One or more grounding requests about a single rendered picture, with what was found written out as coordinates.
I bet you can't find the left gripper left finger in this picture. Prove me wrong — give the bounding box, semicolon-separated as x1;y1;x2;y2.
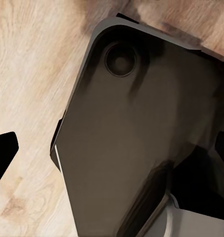
0;131;19;179

